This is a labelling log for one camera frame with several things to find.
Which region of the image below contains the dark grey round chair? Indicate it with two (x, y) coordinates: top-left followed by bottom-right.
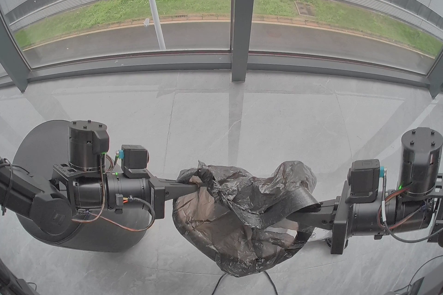
(12, 120), (153, 253)

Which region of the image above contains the black cable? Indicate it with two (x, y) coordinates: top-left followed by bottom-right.
(214, 269), (279, 295)
(391, 255), (443, 295)

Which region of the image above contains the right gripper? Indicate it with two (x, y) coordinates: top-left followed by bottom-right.
(294, 179), (398, 255)

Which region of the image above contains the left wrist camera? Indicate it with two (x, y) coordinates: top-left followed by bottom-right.
(119, 144), (150, 179)

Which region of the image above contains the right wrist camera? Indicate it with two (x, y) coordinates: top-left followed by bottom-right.
(346, 159), (381, 204)

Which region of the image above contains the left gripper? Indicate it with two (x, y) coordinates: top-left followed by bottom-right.
(105, 172), (201, 221)

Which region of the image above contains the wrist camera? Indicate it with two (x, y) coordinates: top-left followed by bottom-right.
(346, 159), (381, 204)
(119, 144), (150, 179)

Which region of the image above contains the black plastic bag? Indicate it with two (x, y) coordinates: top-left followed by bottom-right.
(172, 160), (322, 277)

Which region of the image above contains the window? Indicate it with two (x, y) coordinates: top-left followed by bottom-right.
(0, 0), (443, 99)

